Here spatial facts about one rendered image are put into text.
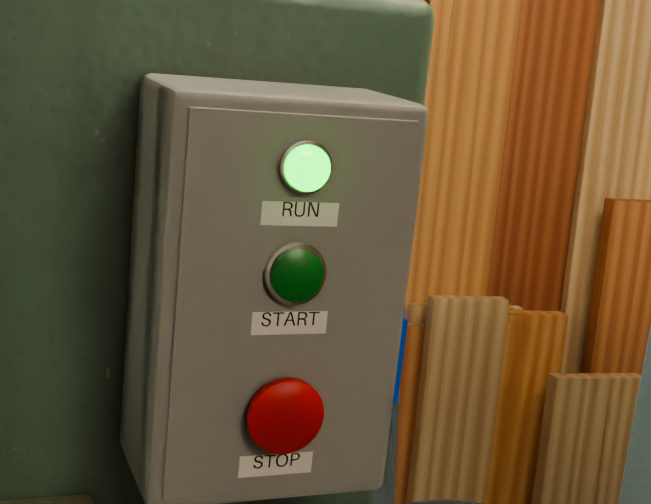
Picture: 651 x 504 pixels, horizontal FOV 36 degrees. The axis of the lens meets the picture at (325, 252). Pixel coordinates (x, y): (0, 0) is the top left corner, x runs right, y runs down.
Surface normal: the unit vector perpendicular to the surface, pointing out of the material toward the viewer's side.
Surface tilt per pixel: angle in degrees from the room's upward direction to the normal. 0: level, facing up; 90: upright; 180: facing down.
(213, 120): 90
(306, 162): 87
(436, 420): 87
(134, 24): 90
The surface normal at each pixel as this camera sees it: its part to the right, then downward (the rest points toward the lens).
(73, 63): 0.36, 0.26
